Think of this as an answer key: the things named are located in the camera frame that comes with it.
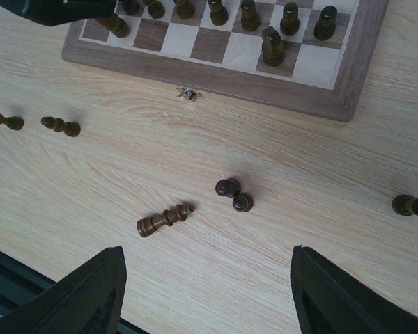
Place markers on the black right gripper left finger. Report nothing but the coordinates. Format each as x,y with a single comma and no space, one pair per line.
87,300

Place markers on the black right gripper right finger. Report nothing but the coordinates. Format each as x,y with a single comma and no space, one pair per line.
329,300

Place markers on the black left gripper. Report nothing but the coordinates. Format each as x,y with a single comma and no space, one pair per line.
57,12

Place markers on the dark pawn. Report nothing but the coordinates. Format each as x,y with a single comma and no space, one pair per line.
130,7
250,19
155,8
185,8
326,24
290,23
218,12

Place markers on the metal board clasp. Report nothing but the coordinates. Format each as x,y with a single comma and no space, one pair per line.
189,94

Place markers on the wooden chess board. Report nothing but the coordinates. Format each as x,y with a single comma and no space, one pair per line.
319,78

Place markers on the dark fallen king piece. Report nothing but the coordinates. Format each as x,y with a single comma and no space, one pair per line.
149,225

